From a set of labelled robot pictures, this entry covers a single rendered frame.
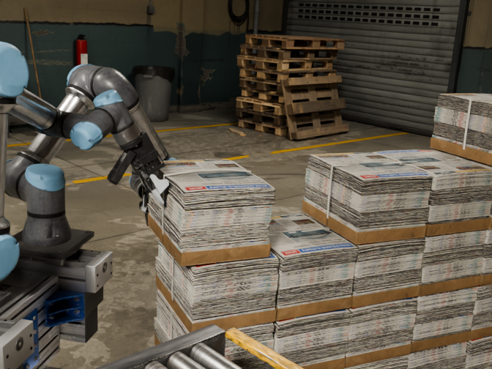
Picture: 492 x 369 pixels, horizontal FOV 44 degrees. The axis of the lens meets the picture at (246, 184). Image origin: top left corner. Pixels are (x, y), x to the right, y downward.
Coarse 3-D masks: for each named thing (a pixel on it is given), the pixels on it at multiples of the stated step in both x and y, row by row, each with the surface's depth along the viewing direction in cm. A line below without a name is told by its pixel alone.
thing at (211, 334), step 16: (192, 336) 147; (208, 336) 147; (224, 336) 150; (144, 352) 139; (160, 352) 139; (224, 352) 151; (96, 368) 131; (112, 368) 132; (128, 368) 132; (144, 368) 135
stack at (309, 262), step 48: (288, 240) 206; (336, 240) 208; (432, 240) 218; (480, 240) 228; (192, 288) 182; (240, 288) 188; (288, 288) 196; (336, 288) 204; (384, 288) 214; (288, 336) 201; (336, 336) 210; (384, 336) 220; (432, 336) 231
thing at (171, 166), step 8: (168, 160) 205; (176, 160) 206; (184, 160) 207; (192, 160) 208; (200, 160) 208; (208, 160) 209; (216, 160) 210; (224, 160) 212; (160, 168) 195; (168, 168) 196; (176, 168) 196; (184, 168) 197; (192, 168) 198; (200, 168) 199; (232, 168) 201; (240, 168) 202; (160, 176) 194; (152, 200) 202; (152, 208) 203; (160, 208) 194; (152, 216) 205
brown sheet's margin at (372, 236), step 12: (312, 216) 229; (324, 216) 221; (336, 228) 214; (348, 228) 206; (396, 228) 208; (408, 228) 210; (420, 228) 212; (360, 240) 204; (372, 240) 206; (384, 240) 208
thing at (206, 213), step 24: (192, 192) 172; (216, 192) 175; (240, 192) 178; (264, 192) 182; (168, 216) 185; (192, 216) 175; (216, 216) 179; (240, 216) 181; (264, 216) 185; (192, 240) 177; (216, 240) 180; (240, 240) 184; (264, 240) 187
